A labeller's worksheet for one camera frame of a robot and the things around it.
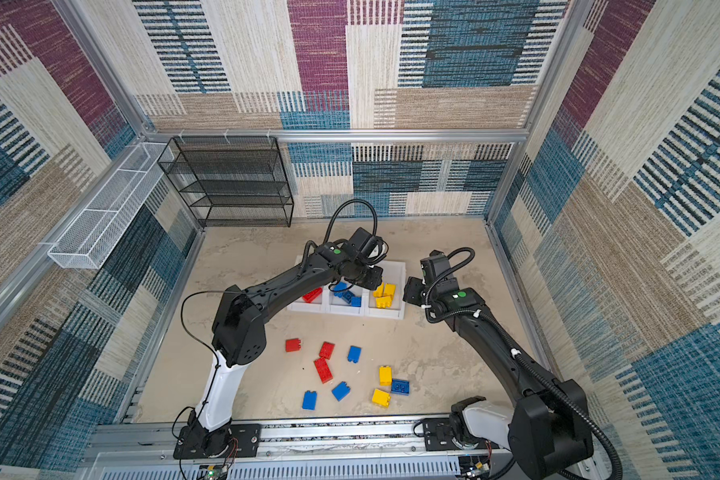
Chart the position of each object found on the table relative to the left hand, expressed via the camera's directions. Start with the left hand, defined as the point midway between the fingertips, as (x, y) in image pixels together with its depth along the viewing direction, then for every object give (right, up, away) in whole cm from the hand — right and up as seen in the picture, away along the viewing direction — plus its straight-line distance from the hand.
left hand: (381, 276), depth 89 cm
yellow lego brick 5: (-1, -30, -12) cm, 32 cm away
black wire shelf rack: (-53, +33, +20) cm, 65 cm away
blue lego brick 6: (-19, -31, -10) cm, 38 cm away
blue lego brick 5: (-11, -30, -9) cm, 33 cm away
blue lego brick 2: (-10, -7, +7) cm, 14 cm away
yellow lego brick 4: (+1, -26, -8) cm, 27 cm away
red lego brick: (-26, -20, +1) cm, 33 cm away
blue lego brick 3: (-8, -22, -2) cm, 23 cm away
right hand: (+9, -4, -5) cm, 11 cm away
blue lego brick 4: (+5, -29, -8) cm, 30 cm away
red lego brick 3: (-16, -21, -2) cm, 26 cm away
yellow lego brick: (-1, -3, -9) cm, 9 cm away
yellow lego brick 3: (+1, -8, +5) cm, 10 cm away
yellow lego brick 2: (+3, -5, +7) cm, 9 cm away
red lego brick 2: (-20, -5, -2) cm, 21 cm away
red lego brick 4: (-16, -25, -6) cm, 30 cm away
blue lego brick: (-7, -8, +5) cm, 12 cm away
